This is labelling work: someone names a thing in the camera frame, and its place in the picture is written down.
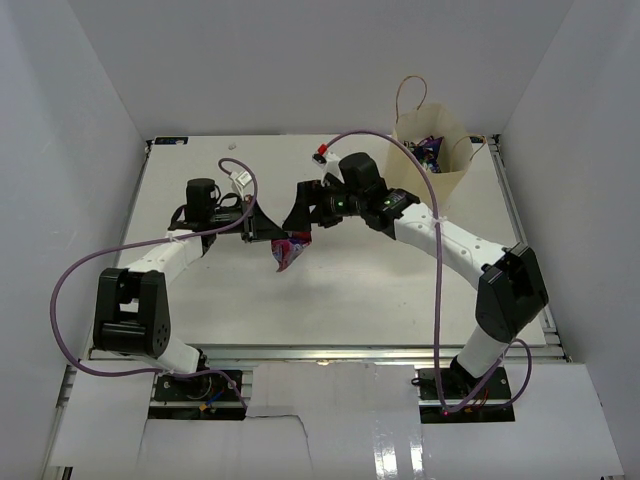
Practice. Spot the tan paper bag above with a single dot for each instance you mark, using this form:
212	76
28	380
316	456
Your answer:
403	170

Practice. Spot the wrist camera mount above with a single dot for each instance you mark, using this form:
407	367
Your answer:
328	162
241	182

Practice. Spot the aluminium table frame rail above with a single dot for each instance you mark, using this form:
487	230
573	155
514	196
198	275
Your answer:
241	353

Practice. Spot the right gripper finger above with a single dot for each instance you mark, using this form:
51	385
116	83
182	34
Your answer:
297	223
307	194

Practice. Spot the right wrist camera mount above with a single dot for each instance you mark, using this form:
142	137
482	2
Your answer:
328	162

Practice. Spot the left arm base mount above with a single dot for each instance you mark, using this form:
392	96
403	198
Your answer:
210	397

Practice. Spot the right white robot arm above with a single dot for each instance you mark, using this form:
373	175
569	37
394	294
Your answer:
510	290

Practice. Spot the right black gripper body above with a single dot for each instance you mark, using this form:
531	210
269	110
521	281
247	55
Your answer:
337	203

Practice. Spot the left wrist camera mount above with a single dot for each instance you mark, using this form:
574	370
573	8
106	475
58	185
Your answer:
241	182

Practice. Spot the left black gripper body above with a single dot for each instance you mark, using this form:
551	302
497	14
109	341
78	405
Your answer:
223	217

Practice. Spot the large blue purple snack bag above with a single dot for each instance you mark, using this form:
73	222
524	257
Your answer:
427	152

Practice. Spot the purple white snack pouch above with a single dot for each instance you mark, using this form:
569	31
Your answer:
286	251

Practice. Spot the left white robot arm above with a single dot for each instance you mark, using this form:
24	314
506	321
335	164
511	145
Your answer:
132	316

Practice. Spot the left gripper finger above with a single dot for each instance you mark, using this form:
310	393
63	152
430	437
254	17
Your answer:
267	235
262	224

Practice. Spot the black XDOF label sticker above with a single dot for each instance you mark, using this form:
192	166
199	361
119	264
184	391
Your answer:
171	141

